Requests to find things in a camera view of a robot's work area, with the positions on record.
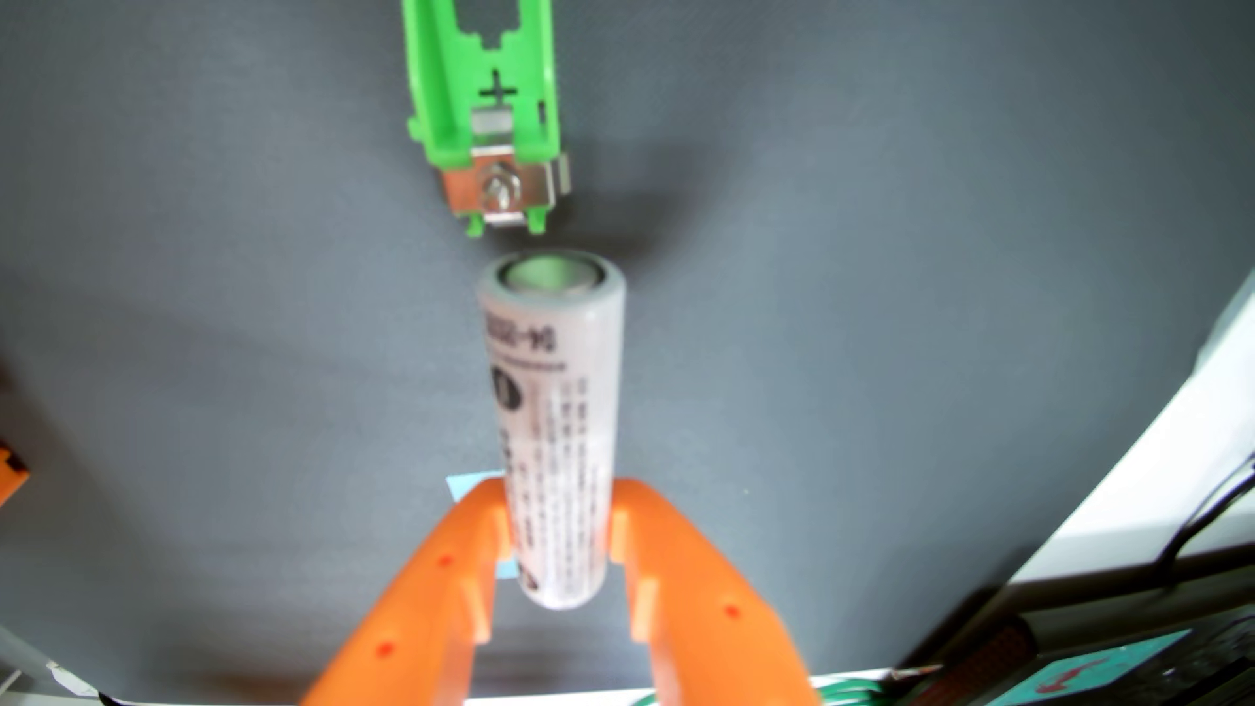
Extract teal label sticker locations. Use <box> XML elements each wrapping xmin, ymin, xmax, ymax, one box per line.
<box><xmin>985</xmin><ymin>630</ymin><xmax>1192</xmax><ymax>706</ymax></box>

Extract white cylindrical battery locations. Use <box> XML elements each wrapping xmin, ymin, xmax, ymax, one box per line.
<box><xmin>475</xmin><ymin>250</ymin><xmax>629</xmax><ymax>611</ymax></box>

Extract green battery holder with bolt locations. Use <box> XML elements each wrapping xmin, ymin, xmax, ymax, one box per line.
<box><xmin>400</xmin><ymin>0</ymin><xmax>572</xmax><ymax>239</ymax></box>

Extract orange plastic part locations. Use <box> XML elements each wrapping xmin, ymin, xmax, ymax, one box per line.
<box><xmin>0</xmin><ymin>441</ymin><xmax>31</xmax><ymax>506</ymax></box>

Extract black cable with plug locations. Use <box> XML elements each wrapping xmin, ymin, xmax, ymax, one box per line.
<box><xmin>1152</xmin><ymin>453</ymin><xmax>1255</xmax><ymax>582</ymax></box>

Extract green cable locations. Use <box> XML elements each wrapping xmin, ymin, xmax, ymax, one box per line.
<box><xmin>627</xmin><ymin>681</ymin><xmax>894</xmax><ymax>706</ymax></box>

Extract black device with mesh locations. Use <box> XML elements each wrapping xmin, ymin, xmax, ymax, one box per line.
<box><xmin>897</xmin><ymin>544</ymin><xmax>1255</xmax><ymax>706</ymax></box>

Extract dark grey mat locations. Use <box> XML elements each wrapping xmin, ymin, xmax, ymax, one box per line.
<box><xmin>0</xmin><ymin>0</ymin><xmax>1255</xmax><ymax>702</ymax></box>

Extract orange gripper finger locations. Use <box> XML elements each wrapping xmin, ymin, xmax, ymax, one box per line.
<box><xmin>299</xmin><ymin>477</ymin><xmax>516</xmax><ymax>706</ymax></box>
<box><xmin>608</xmin><ymin>479</ymin><xmax>822</xmax><ymax>706</ymax></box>

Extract light blue tape marker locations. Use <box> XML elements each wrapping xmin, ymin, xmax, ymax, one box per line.
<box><xmin>446</xmin><ymin>471</ymin><xmax>521</xmax><ymax>582</ymax></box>

